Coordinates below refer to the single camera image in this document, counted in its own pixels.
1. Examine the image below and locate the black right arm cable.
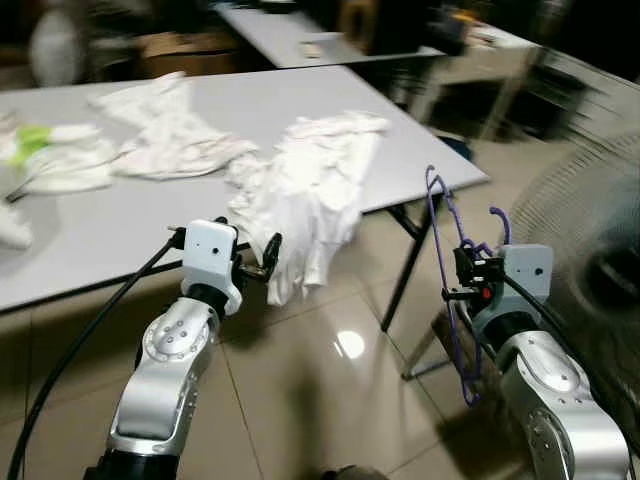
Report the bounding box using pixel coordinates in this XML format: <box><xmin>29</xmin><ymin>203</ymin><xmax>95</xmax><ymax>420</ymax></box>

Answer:
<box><xmin>500</xmin><ymin>275</ymin><xmax>640</xmax><ymax>471</ymax></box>

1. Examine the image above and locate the white cloth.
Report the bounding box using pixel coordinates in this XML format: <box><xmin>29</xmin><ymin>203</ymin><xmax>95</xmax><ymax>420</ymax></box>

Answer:
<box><xmin>0</xmin><ymin>198</ymin><xmax>36</xmax><ymax>251</ymax></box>

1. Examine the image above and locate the white crumpled garment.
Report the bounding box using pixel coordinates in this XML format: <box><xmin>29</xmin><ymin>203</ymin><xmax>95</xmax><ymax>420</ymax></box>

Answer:
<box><xmin>88</xmin><ymin>72</ymin><xmax>259</xmax><ymax>181</ymax></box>

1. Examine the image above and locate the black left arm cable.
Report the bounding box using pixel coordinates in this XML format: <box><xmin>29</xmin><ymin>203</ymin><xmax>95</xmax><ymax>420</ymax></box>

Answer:
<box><xmin>5</xmin><ymin>232</ymin><xmax>189</xmax><ymax>480</ymax></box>

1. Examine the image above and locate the white shirt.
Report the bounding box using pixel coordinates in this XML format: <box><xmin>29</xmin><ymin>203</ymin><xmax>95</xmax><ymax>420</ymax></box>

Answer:
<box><xmin>225</xmin><ymin>110</ymin><xmax>391</xmax><ymax>306</ymax></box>

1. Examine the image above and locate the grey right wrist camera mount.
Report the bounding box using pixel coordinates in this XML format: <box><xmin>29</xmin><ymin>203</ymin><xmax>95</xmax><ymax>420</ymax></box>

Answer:
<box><xmin>498</xmin><ymin>243</ymin><xmax>554</xmax><ymax>313</ymax></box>

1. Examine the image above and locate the white garment green print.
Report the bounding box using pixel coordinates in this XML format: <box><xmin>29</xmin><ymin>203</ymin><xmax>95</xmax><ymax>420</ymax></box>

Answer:
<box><xmin>0</xmin><ymin>120</ymin><xmax>121</xmax><ymax>196</ymax></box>

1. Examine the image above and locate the black pedestal fan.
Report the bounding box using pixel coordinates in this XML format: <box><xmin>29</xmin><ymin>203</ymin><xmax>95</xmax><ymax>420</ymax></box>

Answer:
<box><xmin>510</xmin><ymin>135</ymin><xmax>640</xmax><ymax>441</ymax></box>

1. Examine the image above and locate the black table leg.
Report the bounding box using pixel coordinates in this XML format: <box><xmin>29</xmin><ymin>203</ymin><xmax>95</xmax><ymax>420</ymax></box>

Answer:
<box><xmin>380</xmin><ymin>195</ymin><xmax>451</xmax><ymax>381</ymax></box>

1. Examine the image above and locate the brown cardboard box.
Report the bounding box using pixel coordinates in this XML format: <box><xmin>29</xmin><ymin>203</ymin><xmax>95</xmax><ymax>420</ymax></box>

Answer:
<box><xmin>140</xmin><ymin>30</ymin><xmax>239</xmax><ymax>79</ymax></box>

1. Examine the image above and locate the light grey pillow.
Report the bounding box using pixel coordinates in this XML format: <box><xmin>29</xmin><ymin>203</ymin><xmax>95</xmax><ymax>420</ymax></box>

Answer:
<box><xmin>28</xmin><ymin>8</ymin><xmax>86</xmax><ymax>86</ymax></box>

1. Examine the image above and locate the grey office table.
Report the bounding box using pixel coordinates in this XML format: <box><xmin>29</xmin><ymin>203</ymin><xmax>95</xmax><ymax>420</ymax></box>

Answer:
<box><xmin>215</xmin><ymin>0</ymin><xmax>446</xmax><ymax>71</ymax></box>

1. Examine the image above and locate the purple thin hanger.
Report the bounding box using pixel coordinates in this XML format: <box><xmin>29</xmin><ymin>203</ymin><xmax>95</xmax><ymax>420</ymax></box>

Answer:
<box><xmin>424</xmin><ymin>165</ymin><xmax>513</xmax><ymax>406</ymax></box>

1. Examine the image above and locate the white side table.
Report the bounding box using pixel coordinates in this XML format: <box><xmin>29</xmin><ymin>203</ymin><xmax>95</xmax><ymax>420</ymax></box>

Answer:
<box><xmin>440</xmin><ymin>20</ymin><xmax>561</xmax><ymax>141</ymax></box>

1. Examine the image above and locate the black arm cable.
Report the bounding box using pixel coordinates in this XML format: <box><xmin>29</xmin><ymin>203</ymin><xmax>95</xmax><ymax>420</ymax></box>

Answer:
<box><xmin>500</xmin><ymin>275</ymin><xmax>640</xmax><ymax>471</ymax></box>
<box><xmin>5</xmin><ymin>232</ymin><xmax>189</xmax><ymax>480</ymax></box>

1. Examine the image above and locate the wooden speaker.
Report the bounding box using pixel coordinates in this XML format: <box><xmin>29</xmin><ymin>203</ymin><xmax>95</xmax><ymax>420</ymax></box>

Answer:
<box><xmin>335</xmin><ymin>0</ymin><xmax>386</xmax><ymax>56</ymax></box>

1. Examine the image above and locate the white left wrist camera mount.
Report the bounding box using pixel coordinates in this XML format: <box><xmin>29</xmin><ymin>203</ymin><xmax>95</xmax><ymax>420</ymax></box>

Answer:
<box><xmin>180</xmin><ymin>218</ymin><xmax>244</xmax><ymax>316</ymax></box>

